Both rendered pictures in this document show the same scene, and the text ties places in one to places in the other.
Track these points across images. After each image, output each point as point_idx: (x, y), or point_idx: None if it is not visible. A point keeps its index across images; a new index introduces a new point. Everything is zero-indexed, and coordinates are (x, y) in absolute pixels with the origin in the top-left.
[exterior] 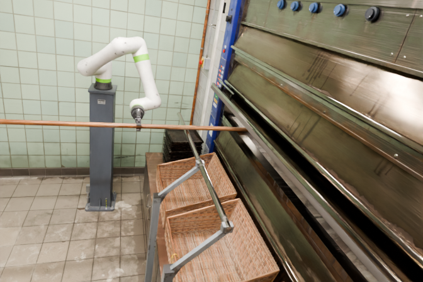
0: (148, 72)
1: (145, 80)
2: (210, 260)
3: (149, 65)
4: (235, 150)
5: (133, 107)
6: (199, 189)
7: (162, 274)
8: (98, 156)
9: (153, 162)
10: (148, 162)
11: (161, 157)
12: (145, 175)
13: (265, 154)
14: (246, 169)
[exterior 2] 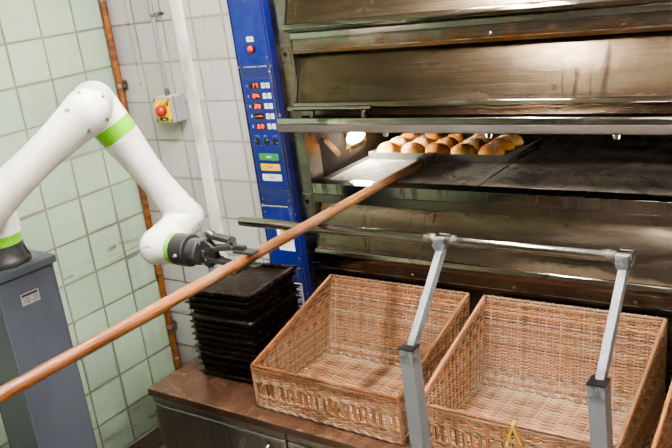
0: (152, 153)
1: (153, 175)
2: (534, 420)
3: (144, 137)
4: (401, 225)
5: (176, 241)
6: (354, 363)
7: (592, 402)
8: None
9: (198, 389)
10: (188, 396)
11: (196, 374)
12: (187, 439)
13: (488, 184)
14: (463, 235)
